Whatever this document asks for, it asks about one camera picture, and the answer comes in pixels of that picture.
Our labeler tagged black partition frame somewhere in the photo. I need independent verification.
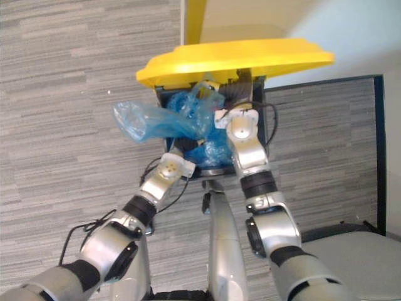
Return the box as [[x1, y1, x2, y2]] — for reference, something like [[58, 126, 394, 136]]
[[264, 74, 387, 236]]

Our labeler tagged grey upholstered seat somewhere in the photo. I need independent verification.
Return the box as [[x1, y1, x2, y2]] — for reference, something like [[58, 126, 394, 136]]
[[299, 219, 401, 301]]

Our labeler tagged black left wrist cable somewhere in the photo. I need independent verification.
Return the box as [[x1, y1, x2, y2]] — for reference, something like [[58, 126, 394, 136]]
[[138, 157, 190, 218]]

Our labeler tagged yellow wall panel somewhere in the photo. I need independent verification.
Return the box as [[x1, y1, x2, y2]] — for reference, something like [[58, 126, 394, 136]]
[[184, 0, 208, 47]]

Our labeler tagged yellow trash can lid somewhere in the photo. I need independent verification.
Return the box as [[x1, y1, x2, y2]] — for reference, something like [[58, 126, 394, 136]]
[[135, 38, 336, 89]]

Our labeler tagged black left elbow cable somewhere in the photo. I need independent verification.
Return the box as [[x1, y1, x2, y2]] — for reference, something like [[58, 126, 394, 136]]
[[58, 209, 117, 265]]

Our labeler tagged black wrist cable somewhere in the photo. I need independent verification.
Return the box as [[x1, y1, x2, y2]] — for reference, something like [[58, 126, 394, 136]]
[[138, 157, 190, 218], [249, 100, 280, 149]]

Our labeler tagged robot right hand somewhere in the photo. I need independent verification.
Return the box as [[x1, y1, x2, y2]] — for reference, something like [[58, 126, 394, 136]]
[[195, 70, 256, 110]]

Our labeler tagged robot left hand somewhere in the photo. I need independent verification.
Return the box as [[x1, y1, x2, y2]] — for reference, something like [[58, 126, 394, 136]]
[[173, 137, 207, 155]]

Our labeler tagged dark blue large trash can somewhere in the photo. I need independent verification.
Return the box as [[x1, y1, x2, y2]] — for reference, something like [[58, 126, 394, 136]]
[[154, 74, 271, 183]]

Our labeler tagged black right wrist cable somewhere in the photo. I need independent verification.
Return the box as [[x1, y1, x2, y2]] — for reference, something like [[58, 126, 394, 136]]
[[249, 100, 280, 149]]

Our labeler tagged black robot waist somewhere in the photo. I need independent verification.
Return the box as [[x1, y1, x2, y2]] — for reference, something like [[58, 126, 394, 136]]
[[149, 289, 211, 301]]

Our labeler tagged translucent blue plastic rubbish bag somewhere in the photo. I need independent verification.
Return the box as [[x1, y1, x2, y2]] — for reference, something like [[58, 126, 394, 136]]
[[112, 82, 236, 171]]

